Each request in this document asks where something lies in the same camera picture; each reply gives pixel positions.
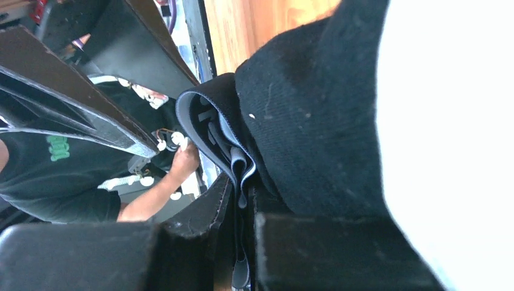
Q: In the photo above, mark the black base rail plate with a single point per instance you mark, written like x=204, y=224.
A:
x=197, y=23

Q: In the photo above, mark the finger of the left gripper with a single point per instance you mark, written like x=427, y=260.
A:
x=42, y=94
x=130, y=41

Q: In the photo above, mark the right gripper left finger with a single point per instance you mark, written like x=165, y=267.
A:
x=193, y=250

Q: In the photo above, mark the person in black shirt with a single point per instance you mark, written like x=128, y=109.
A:
x=58, y=179

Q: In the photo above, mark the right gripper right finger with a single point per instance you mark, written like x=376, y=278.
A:
x=294, y=252

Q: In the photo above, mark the black Junhao underwear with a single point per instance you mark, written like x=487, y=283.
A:
x=298, y=118

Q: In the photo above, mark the person hand lower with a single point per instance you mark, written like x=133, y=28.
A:
x=185, y=162

